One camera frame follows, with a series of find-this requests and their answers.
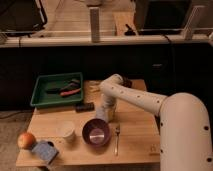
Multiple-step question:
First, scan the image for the white horizontal rail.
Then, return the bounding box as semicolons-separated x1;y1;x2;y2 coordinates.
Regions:
0;34;213;48

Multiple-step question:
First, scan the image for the red handled tool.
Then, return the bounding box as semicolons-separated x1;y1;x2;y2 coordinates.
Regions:
60;88;81;97

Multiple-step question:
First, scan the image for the black rectangular block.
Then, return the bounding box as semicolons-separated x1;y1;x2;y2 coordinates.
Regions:
75;102;95;112

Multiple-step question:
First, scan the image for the banana peel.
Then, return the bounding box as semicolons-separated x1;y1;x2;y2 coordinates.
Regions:
89;81;100;92

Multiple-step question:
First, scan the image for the blue sponge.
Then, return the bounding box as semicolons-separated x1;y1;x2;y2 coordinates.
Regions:
32;140;59;164

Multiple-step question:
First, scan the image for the black monitor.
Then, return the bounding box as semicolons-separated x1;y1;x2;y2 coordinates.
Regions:
133;0;191;35
0;0;48;32

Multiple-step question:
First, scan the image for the dark red bowl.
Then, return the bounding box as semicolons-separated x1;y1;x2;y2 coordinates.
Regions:
123;77;132;88

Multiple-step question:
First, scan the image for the white paper cup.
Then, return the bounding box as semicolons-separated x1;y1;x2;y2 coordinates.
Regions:
57;121;75;142

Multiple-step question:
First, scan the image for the green plastic tray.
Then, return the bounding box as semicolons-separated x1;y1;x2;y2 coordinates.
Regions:
30;72;84;108

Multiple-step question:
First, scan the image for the purple bowl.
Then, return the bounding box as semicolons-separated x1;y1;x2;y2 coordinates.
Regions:
82;118;111;147

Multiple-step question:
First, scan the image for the silver fork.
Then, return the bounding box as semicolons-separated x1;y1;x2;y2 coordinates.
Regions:
114;124;120;156

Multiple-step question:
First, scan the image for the light blue towel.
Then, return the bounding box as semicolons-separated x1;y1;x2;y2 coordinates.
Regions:
95;106;108;122

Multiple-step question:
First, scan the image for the white vertical post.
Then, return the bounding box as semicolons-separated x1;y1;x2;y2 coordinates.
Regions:
89;7;100;43

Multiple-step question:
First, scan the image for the black monitor left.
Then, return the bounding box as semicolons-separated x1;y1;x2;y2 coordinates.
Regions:
0;0;48;32

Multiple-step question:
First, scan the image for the black monitor right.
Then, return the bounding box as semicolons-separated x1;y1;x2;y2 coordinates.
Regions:
133;0;191;35

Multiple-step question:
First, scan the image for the red apple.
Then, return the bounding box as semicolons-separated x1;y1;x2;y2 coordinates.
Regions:
17;132;36;149

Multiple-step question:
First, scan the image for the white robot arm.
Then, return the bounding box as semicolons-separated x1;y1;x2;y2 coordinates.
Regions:
100;74;213;171

